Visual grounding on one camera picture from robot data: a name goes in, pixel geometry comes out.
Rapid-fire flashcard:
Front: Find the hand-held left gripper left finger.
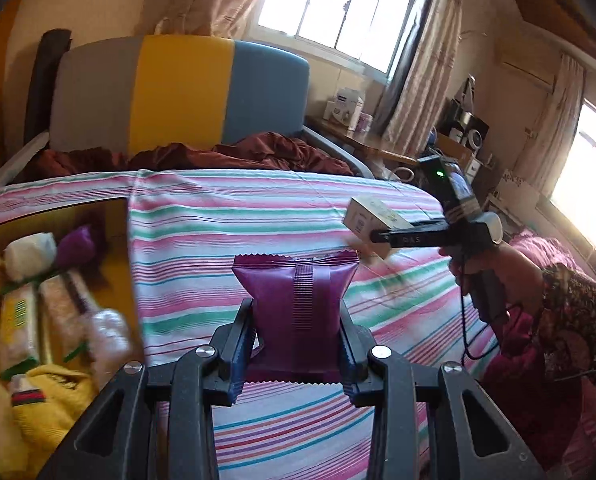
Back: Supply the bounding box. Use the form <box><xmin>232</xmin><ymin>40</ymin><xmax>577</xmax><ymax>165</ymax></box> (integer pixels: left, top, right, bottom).
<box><xmin>38</xmin><ymin>298</ymin><xmax>257</xmax><ymax>480</ymax></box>

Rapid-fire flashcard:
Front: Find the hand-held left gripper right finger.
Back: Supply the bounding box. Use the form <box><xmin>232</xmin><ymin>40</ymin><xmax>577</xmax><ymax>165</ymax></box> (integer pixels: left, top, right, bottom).
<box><xmin>338</xmin><ymin>304</ymin><xmax>546</xmax><ymax>480</ymax></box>

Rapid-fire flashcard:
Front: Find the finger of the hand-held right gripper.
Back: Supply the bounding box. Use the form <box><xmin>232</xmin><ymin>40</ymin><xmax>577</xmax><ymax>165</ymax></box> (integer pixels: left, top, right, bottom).
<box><xmin>369</xmin><ymin>220</ymin><xmax>451</xmax><ymax>250</ymax></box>

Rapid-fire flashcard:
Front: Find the small cardboard box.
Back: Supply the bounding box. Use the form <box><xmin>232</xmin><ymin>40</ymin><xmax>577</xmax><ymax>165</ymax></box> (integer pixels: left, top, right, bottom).
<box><xmin>342</xmin><ymin>196</ymin><xmax>413</xmax><ymax>263</ymax></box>

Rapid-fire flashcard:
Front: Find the purple foil packet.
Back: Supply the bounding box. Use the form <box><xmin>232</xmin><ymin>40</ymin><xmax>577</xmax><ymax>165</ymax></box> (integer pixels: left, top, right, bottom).
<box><xmin>231</xmin><ymin>252</ymin><xmax>359</xmax><ymax>385</ymax></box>

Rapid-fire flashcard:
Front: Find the gold metal tin box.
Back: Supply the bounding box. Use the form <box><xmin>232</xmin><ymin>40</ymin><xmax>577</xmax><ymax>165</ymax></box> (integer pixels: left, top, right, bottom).
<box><xmin>0</xmin><ymin>199</ymin><xmax>146</xmax><ymax>480</ymax></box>

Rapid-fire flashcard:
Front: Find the yellow sock roll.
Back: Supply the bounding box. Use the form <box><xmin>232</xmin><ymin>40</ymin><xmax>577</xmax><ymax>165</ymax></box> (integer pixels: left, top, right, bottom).
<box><xmin>8</xmin><ymin>364</ymin><xmax>98</xmax><ymax>461</ymax></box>

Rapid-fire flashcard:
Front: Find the purple cloth roll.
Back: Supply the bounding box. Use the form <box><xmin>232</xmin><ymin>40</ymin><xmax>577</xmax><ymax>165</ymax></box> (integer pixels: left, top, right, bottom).
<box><xmin>56</xmin><ymin>225</ymin><xmax>106</xmax><ymax>268</ymax></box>

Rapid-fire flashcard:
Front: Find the yellow green snack packet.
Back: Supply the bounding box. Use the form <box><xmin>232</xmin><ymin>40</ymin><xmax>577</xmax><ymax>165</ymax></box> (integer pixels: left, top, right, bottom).
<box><xmin>0</xmin><ymin>285</ymin><xmax>41</xmax><ymax>378</ymax></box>

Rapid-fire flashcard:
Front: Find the grey oval stone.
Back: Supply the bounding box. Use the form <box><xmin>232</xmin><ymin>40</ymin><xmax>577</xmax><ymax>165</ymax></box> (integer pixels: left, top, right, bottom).
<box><xmin>4</xmin><ymin>232</ymin><xmax>58</xmax><ymax>281</ymax></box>

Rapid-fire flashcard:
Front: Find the person's right forearm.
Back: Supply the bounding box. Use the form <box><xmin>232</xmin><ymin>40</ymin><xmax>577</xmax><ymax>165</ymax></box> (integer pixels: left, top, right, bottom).
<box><xmin>533</xmin><ymin>262</ymin><xmax>596</xmax><ymax>396</ymax></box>

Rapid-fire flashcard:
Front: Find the person's right hand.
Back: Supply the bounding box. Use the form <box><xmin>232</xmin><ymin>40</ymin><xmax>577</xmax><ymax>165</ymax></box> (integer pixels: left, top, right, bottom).
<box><xmin>440</xmin><ymin>244</ymin><xmax>545</xmax><ymax>312</ymax></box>

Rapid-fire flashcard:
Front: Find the brown cardboard carton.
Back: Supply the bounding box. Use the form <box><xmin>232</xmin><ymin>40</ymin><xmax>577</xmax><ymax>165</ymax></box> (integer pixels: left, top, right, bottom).
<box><xmin>435</xmin><ymin>132</ymin><xmax>484</xmax><ymax>176</ymax></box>

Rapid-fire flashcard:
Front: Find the white patterned box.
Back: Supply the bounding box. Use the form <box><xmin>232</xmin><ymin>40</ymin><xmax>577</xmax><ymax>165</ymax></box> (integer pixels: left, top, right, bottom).
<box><xmin>488</xmin><ymin>170</ymin><xmax>541</xmax><ymax>221</ymax></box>

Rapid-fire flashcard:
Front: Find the black stereo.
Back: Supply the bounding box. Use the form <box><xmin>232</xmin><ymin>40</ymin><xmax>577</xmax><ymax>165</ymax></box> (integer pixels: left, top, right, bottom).
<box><xmin>438</xmin><ymin>99</ymin><xmax>490</xmax><ymax>148</ymax></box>

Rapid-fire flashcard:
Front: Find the wooden side table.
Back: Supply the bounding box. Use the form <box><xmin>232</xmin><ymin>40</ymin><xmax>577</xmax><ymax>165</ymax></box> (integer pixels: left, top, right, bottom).
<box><xmin>305</xmin><ymin>115</ymin><xmax>419</xmax><ymax>168</ymax></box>

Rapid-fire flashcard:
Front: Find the bright side window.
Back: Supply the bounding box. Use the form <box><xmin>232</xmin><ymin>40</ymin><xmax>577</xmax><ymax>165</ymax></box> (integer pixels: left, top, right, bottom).
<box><xmin>550</xmin><ymin>100</ymin><xmax>596</xmax><ymax>251</ymax></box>

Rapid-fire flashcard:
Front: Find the white printed box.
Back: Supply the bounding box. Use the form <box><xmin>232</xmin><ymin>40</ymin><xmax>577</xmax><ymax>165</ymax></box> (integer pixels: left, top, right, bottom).
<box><xmin>324</xmin><ymin>87</ymin><xmax>366</xmax><ymax>128</ymax></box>

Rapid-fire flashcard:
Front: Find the white air conditioner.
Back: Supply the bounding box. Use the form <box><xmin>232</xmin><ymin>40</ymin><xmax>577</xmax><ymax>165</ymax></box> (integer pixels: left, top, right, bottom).
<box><xmin>498</xmin><ymin>42</ymin><xmax>556</xmax><ymax>92</ymax></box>

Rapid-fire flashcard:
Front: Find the dark red blanket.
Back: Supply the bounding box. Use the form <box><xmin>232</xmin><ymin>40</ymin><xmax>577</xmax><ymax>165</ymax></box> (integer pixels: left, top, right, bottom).
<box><xmin>28</xmin><ymin>131</ymin><xmax>356</xmax><ymax>178</ymax></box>

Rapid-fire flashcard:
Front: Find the person's magenta clothing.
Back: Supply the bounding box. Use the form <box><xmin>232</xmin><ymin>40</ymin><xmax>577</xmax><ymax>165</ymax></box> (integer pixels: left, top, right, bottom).
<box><xmin>478</xmin><ymin>230</ymin><xmax>596</xmax><ymax>480</ymax></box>

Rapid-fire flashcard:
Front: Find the grey yellow blue headboard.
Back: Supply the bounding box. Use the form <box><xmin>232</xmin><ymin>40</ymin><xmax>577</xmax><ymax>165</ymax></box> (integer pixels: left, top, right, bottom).
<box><xmin>49</xmin><ymin>35</ymin><xmax>311</xmax><ymax>155</ymax></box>

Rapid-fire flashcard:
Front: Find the black rolled mat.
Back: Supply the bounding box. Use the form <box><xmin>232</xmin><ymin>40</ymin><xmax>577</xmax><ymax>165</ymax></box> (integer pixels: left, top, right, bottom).
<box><xmin>24</xmin><ymin>29</ymin><xmax>73</xmax><ymax>146</ymax></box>

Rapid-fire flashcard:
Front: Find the black cable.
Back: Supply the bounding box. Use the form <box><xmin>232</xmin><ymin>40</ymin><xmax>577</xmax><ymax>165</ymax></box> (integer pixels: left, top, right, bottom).
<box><xmin>458</xmin><ymin>285</ymin><xmax>544</xmax><ymax>361</ymax></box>

